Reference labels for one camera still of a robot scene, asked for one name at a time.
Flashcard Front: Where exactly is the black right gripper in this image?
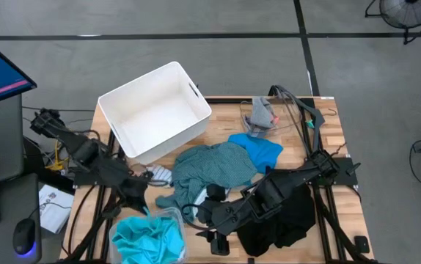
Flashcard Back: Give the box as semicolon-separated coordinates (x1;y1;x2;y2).
195;201;257;257

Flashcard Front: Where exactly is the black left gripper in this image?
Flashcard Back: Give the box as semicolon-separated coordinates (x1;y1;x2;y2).
117;172;151;216

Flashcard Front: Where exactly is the turquoise cloth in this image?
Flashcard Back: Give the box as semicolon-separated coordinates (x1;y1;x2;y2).
111;208;186;264

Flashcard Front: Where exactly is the white striped navy-toe sock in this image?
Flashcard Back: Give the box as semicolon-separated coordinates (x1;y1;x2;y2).
144;164;174;188

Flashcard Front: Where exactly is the black cloth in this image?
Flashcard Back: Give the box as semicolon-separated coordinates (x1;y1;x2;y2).
236;216;281;257
268;183;317;249

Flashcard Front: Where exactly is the dark teal patterned cloth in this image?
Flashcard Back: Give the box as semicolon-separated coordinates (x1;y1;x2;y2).
155;141;259;223

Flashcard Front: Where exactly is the bright blue cloth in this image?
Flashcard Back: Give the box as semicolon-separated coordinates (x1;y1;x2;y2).
227;132;284;175

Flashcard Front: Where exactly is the clear plastic bin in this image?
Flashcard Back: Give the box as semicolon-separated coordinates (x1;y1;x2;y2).
108;206;188;264
239;95;305;139

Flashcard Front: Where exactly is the white paper sheet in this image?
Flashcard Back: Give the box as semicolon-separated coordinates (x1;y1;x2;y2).
37;184;75;235

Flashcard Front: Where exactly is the white perforated plastic basket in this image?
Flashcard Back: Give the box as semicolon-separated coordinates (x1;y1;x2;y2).
97;60;213;166

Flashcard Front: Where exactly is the black computer mouse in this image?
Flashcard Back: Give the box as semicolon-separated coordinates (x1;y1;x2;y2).
12;218;37;257

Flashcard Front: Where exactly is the small black box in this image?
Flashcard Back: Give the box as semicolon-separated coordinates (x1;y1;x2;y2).
354;235;371;254

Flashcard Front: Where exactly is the grey desk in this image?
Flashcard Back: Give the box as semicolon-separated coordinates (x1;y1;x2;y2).
0;93;42;264

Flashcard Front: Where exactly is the black clothes hanger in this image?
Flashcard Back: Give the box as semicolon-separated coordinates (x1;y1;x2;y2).
294;97;340;151

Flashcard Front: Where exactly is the black floor fan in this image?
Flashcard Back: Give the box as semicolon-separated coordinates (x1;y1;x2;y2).
364;0;421;45

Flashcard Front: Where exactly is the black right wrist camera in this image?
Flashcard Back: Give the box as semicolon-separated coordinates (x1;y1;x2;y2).
205;183;228;203

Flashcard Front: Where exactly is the yellow cable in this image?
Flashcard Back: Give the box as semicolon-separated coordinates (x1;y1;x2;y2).
45;139;70;172

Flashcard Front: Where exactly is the black cable bundle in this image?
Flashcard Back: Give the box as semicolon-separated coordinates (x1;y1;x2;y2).
268;84;309;155

